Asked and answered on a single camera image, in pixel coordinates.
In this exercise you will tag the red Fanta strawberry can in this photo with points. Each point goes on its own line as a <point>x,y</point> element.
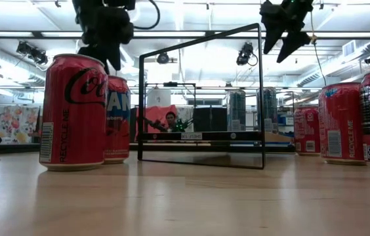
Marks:
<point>117,137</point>

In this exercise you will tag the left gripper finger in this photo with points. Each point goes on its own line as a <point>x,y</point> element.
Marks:
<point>94,50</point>
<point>115,55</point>

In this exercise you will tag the ceiling light strip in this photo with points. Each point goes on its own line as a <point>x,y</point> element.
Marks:
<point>172,34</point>
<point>60,34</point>
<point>349,34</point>
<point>4,33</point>

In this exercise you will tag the white patterned cloth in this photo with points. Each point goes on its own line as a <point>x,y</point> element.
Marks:
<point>185,114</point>

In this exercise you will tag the white cylinder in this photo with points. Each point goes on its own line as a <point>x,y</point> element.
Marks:
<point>158,97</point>

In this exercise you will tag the black aluminium table frame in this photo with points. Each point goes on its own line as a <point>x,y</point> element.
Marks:
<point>73,148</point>

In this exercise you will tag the ceiling air vent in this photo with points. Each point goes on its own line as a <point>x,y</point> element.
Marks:
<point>349,48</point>

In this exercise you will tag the person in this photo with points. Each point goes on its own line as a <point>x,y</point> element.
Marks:
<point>171,119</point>

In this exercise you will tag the floral hanging cloth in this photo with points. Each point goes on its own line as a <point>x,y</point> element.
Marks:
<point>12,124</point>

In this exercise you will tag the red hanging cloth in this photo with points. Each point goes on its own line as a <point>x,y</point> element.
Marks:
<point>155,114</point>

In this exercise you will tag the red Coca-Cola can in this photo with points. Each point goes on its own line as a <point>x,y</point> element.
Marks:
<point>73,131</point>

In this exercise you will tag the black ceiling beam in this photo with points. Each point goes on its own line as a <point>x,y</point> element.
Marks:
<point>24,38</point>

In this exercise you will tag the silver ventilation duct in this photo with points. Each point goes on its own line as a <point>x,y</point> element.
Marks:
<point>1,60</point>

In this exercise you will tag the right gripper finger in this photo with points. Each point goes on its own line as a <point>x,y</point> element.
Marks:
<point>273,32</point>
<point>295,42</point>

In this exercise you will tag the black background rig frame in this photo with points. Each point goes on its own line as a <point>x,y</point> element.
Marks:
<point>170,84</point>

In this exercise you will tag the black boxes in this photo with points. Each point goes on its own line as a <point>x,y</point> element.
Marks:
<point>209,118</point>

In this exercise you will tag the blue bin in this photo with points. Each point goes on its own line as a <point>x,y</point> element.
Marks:
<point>285,119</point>

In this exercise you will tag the red can with blue logo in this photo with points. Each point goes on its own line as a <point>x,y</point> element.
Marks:
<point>339,124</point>

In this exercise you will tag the red can with white print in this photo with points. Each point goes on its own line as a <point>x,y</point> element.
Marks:
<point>307,131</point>

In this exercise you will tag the wooden shelf with black frame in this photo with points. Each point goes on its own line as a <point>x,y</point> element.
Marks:
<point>217,135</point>

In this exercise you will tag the background robot with green lights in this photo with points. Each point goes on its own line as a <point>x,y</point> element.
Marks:
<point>181,126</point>

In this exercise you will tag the black overhead camera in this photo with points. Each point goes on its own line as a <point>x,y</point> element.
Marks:
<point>163,58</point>

